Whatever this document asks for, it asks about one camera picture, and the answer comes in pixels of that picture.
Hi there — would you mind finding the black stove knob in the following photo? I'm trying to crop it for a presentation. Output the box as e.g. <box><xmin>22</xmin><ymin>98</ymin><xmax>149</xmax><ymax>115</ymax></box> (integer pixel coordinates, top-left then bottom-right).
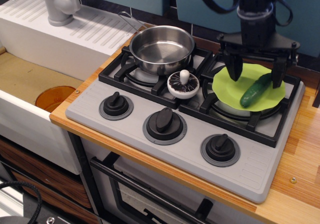
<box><xmin>142</xmin><ymin>107</ymin><xmax>188</xmax><ymax>146</ymax></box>
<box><xmin>98</xmin><ymin>91</ymin><xmax>134</xmax><ymax>121</ymax></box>
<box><xmin>200</xmin><ymin>134</ymin><xmax>241</xmax><ymax>168</ymax></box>

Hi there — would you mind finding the wooden drawer front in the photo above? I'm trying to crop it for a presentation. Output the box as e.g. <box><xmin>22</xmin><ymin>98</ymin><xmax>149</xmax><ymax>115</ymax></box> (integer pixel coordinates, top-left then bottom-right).
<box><xmin>0</xmin><ymin>136</ymin><xmax>99</xmax><ymax>224</ymax></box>

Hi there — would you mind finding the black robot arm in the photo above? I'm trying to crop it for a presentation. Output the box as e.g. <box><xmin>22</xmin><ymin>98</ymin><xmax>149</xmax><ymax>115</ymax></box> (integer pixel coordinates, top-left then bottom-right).
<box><xmin>217</xmin><ymin>0</ymin><xmax>300</xmax><ymax>89</ymax></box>

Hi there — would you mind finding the black left stove knob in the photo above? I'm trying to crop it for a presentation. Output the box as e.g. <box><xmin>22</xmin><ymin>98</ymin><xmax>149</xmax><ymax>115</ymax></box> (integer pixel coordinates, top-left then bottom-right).
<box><xmin>98</xmin><ymin>91</ymin><xmax>134</xmax><ymax>121</ymax></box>

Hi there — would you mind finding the black right burner grate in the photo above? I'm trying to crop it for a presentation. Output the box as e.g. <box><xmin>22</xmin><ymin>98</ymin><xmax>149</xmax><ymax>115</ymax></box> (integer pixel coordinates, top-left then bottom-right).
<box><xmin>179</xmin><ymin>54</ymin><xmax>305</xmax><ymax>148</ymax></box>

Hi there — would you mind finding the black right stove knob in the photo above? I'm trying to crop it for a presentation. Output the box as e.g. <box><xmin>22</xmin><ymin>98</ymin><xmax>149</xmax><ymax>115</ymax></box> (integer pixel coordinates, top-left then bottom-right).
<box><xmin>200</xmin><ymin>134</ymin><xmax>241</xmax><ymax>168</ymax></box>

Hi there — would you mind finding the black burner grate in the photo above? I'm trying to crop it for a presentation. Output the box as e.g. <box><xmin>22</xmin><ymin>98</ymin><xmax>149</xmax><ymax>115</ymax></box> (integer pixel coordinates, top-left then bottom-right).
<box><xmin>98</xmin><ymin>46</ymin><xmax>214</xmax><ymax>110</ymax></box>
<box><xmin>179</xmin><ymin>54</ymin><xmax>305</xmax><ymax>148</ymax></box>

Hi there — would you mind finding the black cable bottom left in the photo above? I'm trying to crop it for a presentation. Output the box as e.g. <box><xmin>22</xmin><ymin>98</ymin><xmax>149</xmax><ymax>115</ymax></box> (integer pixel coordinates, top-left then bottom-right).
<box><xmin>0</xmin><ymin>180</ymin><xmax>42</xmax><ymax>224</ymax></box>

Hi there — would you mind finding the white toy mushroom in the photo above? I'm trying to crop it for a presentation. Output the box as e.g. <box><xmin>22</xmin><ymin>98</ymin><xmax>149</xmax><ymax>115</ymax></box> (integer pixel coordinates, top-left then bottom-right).
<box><xmin>167</xmin><ymin>69</ymin><xmax>200</xmax><ymax>100</ymax></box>

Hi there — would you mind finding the black middle stove knob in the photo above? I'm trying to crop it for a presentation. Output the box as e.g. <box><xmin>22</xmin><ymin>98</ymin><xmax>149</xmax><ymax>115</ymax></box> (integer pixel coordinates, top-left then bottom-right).
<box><xmin>142</xmin><ymin>107</ymin><xmax>188</xmax><ymax>146</ymax></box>

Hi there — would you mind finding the lime green plate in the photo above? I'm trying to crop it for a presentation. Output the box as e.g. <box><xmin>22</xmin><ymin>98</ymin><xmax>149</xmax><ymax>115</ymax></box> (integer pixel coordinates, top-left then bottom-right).
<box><xmin>212</xmin><ymin>63</ymin><xmax>286</xmax><ymax>112</ymax></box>

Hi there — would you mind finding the oven door with black handle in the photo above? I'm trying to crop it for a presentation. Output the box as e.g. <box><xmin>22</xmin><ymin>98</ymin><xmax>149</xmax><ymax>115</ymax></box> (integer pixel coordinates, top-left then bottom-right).
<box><xmin>89</xmin><ymin>152</ymin><xmax>258</xmax><ymax>224</ymax></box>

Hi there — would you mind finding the white toy sink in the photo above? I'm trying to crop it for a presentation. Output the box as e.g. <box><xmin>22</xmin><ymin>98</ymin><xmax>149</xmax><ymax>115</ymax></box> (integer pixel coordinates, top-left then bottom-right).
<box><xmin>0</xmin><ymin>0</ymin><xmax>137</xmax><ymax>176</ymax></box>

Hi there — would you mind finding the black left burner grate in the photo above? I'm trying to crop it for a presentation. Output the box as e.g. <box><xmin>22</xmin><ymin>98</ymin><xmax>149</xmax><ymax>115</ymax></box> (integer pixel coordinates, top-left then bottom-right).
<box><xmin>98</xmin><ymin>46</ymin><xmax>214</xmax><ymax>110</ymax></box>

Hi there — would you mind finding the grey toy stove top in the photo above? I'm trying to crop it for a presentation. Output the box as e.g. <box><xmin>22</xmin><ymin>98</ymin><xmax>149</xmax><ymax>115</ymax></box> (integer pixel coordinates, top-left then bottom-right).
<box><xmin>64</xmin><ymin>47</ymin><xmax>306</xmax><ymax>205</ymax></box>

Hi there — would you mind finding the stainless steel pot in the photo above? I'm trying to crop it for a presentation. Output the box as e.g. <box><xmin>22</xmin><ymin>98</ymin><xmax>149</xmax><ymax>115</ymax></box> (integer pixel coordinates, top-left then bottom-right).
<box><xmin>118</xmin><ymin>11</ymin><xmax>196</xmax><ymax>76</ymax></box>

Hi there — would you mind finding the grey toy faucet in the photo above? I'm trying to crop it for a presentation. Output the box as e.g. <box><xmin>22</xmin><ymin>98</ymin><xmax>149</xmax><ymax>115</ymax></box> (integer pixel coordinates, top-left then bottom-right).
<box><xmin>44</xmin><ymin>0</ymin><xmax>81</xmax><ymax>27</ymax></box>

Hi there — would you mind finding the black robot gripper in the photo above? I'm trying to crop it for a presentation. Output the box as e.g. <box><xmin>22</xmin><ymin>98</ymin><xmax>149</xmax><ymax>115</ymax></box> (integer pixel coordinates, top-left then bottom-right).
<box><xmin>217</xmin><ymin>8</ymin><xmax>300</xmax><ymax>89</ymax></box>

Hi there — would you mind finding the green toy pickle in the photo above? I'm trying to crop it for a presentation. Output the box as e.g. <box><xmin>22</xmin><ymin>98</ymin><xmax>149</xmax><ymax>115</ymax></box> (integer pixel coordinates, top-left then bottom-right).
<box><xmin>239</xmin><ymin>73</ymin><xmax>272</xmax><ymax>108</ymax></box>

